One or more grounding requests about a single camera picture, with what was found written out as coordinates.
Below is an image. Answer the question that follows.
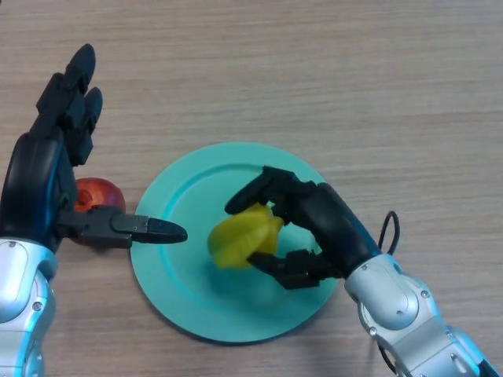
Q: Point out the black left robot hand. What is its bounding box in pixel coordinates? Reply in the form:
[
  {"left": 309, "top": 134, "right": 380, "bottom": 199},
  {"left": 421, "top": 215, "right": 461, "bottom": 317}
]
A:
[{"left": 0, "top": 43, "right": 189, "bottom": 252}]

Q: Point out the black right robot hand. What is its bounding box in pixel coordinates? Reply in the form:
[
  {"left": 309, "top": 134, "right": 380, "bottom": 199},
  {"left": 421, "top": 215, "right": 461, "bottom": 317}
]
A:
[{"left": 224, "top": 166, "right": 382, "bottom": 291}]

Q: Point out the red apple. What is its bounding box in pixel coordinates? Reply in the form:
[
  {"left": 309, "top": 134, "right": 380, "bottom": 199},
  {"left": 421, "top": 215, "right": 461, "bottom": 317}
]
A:
[{"left": 73, "top": 177, "right": 127, "bottom": 248}]

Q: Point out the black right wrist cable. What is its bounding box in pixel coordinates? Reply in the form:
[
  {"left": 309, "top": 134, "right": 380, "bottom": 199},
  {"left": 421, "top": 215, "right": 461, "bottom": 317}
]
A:
[{"left": 377, "top": 210, "right": 401, "bottom": 373}]

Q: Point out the teal round plate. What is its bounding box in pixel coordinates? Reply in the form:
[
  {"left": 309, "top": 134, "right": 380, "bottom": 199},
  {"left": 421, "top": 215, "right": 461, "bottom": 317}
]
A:
[{"left": 129, "top": 141, "right": 341, "bottom": 346}]

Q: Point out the yellow starfruit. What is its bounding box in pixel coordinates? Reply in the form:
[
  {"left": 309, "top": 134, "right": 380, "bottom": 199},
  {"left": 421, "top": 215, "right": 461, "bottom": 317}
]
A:
[{"left": 207, "top": 203, "right": 285, "bottom": 270}]

